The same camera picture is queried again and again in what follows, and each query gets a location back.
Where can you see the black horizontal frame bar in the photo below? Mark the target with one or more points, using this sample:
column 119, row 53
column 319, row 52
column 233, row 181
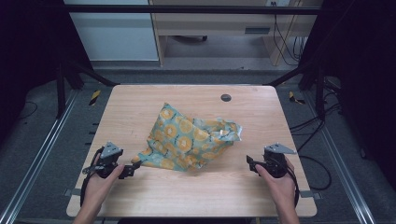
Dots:
column 186, row 9

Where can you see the person's left hand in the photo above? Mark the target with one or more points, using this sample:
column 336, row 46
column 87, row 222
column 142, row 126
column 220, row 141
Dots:
column 99, row 186

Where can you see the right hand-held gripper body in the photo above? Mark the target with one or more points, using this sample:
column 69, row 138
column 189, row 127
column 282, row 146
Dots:
column 275, row 161

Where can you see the person's right hand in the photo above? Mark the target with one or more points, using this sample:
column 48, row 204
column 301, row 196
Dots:
column 278, row 186

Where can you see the white cabinet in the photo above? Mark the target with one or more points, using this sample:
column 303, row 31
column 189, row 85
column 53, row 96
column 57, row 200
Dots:
column 115, row 34

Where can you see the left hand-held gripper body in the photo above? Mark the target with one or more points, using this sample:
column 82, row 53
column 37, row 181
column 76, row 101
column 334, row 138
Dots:
column 109, row 155

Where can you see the black metal stand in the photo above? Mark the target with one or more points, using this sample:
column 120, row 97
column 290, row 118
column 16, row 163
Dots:
column 319, row 93
column 61, row 93

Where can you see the teal cloth with orange print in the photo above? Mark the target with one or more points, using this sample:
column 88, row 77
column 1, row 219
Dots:
column 183, row 140

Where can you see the aluminium floor rail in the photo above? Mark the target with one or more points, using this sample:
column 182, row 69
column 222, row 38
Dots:
column 342, row 168
column 37, row 161

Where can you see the round dark table grommet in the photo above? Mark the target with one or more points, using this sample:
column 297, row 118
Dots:
column 226, row 98

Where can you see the black curtain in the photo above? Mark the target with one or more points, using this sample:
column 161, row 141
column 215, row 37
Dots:
column 361, row 62
column 28, row 46

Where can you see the grey table bracket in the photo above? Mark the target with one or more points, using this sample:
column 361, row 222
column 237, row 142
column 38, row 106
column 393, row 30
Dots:
column 73, row 192
column 309, row 194

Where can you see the yellow and black tape strip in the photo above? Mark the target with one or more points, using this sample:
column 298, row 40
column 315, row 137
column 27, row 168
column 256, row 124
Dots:
column 294, row 98
column 95, row 97

